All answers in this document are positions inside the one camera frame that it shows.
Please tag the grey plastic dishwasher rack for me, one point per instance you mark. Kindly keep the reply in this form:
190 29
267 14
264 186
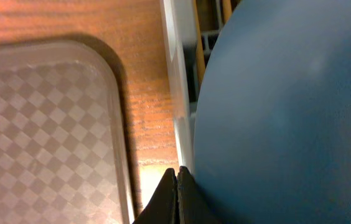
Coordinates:
180 40

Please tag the dark brown serving tray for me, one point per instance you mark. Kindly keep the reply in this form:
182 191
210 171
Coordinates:
62 152

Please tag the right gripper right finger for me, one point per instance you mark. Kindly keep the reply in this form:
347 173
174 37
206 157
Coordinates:
193 209

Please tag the dark blue plate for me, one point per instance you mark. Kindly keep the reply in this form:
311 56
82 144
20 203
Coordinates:
272 140

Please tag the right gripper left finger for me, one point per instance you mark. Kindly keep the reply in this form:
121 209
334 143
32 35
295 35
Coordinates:
162 207

